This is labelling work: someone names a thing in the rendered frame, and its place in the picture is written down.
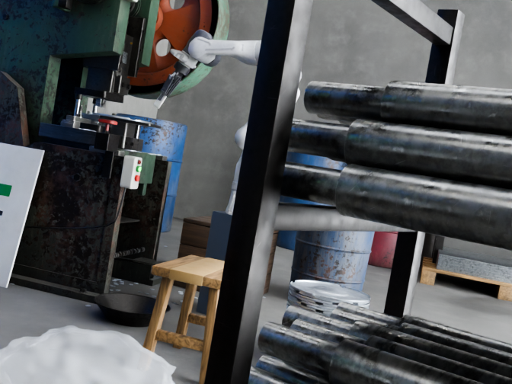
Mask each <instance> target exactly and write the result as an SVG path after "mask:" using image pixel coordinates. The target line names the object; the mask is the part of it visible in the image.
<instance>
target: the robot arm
mask: <svg viewBox="0 0 512 384"><path fill-rule="evenodd" d="M260 48H261V40H246V41H233V40H213V36H212V35H211V34H209V33H207V32H206V31H204V30H197V31H196V32H195V33H194V34H193V36H192V37H191V38H190V39H189V40H188V42H187V45H186V47H185V48H183V50H182V51H180V50H174V49H171V50H170V53H171V54H172V55H173V56H175V57H177V58H178V59H179V62H178V61H177V62H176V63H175V64H174V68H175V71H174V72H172V74H169V75H168V78H167V80H166V82H165V83H164V85H163V87H162V89H161V91H160V93H161V94H160V95H159V96H158V98H157V100H156V101H155V103H154V104H153V105H154V106H155V107H157V108H158V109H159V108H160V107H161V105H162V103H163V102H164V100H165V99H166V97H168V98H169V96H170V94H171V93H172V92H173V90H175V89H176V87H177V86H178V85H179V84H180V83H181V81H182V80H181V78H182V76H183V75H185V76H187V74H188V73H189V71H190V68H192V69H193V68H196V64H197V62H198V61H200V62H201V63H203V64H204V65H205V66H209V67H214V66H216V65H217V64H218V63H219V61H220V60H221V56H231V57H233V58H235V59H237V60H239V61H241V62H243V63H244V64H247V65H252V66H257V65H258V57H259V52H260ZM247 125H248V123H246V124H245V125H244V126H243V127H241V128H240V129H238V130H237V132H236V134H235V143H236V145H237V146H238V147H239V148H240V149H241V150H243V148H244V144H245V135H246V130H247ZM242 153H243V151H242ZM241 162H242V154H241V156H240V158H239V160H238V162H237V164H236V168H235V177H234V181H233V182H232V189H231V190H232V192H231V195H230V198H229V204H228V206H227V207H226V211H225V212H226V213H228V214H229V215H232V213H233V208H234V203H235V195H236V190H237V185H238V176H239V172H240V167H241Z"/></svg>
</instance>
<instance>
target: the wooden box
mask: <svg viewBox="0 0 512 384"><path fill-rule="evenodd" d="M211 219H212V216H199V217H189V218H184V223H183V228H182V233H181V241H180V243H181V244H180V246H179V251H178V258H182V257H186V256H188V255H196V256H199V257H203V258H204V257H205V256H206V247H207V242H208V237H209V232H210V223H211ZM277 232H279V231H274V235H273V240H272V245H271V250H270V258H269V262H268V267H267V276H266V280H265V285H264V294H265V293H267V292H268V290H269V286H270V277H271V272H272V267H273V263H274V255H275V253H274V252H275V250H276V245H277V236H278V233H277ZM186 285H187V283H184V282H181V281H177V280H174V283H173V286H179V287H182V288H185V289H186ZM264 294H263V295H264Z"/></svg>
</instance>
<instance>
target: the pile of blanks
mask: <svg viewBox="0 0 512 384"><path fill-rule="evenodd" d="M288 295H289V296H288V300H287V303H286V309H287V308H288V307H289V306H297V307H300V308H303V309H307V310H309V311H313V312H317V313H319V314H323V315H326V316H329V317H330V315H331V313H332V312H333V310H334V309H336V308H337V306H338V304H339V303H340V302H341V301H336V300H331V299H324V298H320V297H317V296H312V295H309V294H306V293H302V292H300V291H298V290H295V289H294V288H292V287H291V286H290V290H289V292H288ZM349 303H351V304H354V305H356V306H361V307H364V308H367V309H368V308H369V307H370V301H369V302H349Z"/></svg>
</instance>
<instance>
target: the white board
mask: <svg viewBox="0 0 512 384"><path fill-rule="evenodd" d="M44 152H45V151H43V150H39V149H32V148H27V147H22V146H14V145H10V144H5V143H1V142H0V286H1V287H5V288H7V287H8V283H9V280H10V277H11V272H12V269H13V266H14V261H15V258H16V255H17V252H18V247H19V244H20V240H21V236H22V232H23V230H24V224H25V222H26V218H27V214H28V210H29V207H30V202H31V199H32V196H33V193H34V188H35V185H36V182H37V177H38V174H39V171H40V166H41V163H42V160H43V155H44Z"/></svg>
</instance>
